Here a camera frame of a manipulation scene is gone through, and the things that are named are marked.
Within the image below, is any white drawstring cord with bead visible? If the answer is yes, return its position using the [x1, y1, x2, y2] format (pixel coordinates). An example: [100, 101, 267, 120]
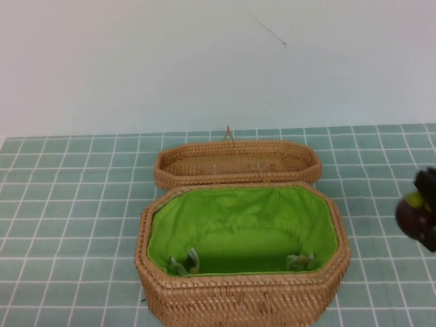
[285, 252, 316, 273]
[168, 247, 202, 276]

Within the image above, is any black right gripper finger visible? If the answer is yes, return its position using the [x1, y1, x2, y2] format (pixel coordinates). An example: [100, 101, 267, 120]
[413, 166, 436, 209]
[418, 217, 436, 253]

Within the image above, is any dark purple mangosteen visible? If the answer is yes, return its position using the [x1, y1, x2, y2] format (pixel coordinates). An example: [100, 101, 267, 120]
[394, 191, 431, 242]

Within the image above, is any woven rattan basket lid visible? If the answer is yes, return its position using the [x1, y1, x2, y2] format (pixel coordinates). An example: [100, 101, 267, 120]
[153, 125, 324, 191]

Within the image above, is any green fabric basket liner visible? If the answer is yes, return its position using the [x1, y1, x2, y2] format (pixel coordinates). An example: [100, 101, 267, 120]
[146, 186, 343, 277]

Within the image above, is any woven rattan basket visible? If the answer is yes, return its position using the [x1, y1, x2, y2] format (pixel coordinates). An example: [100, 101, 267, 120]
[134, 180, 352, 327]

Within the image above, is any teal checked tablecloth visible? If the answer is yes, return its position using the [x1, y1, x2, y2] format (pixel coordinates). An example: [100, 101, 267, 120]
[0, 123, 436, 327]

